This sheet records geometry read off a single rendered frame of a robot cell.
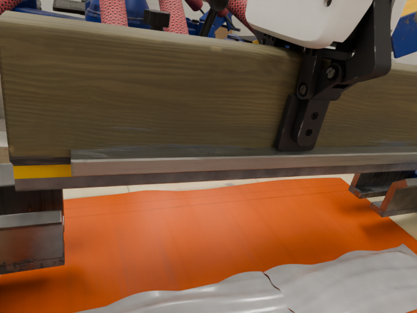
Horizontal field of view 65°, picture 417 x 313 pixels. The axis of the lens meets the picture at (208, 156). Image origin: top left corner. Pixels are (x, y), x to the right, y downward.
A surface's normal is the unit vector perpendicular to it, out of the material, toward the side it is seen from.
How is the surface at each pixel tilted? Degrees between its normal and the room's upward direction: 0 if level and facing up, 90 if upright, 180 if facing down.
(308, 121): 90
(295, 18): 90
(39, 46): 90
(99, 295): 0
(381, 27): 61
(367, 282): 33
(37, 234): 90
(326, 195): 0
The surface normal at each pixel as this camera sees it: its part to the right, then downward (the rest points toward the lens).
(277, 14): -0.92, 0.05
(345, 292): 0.42, -0.47
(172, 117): 0.36, 0.47
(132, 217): 0.16, -0.87
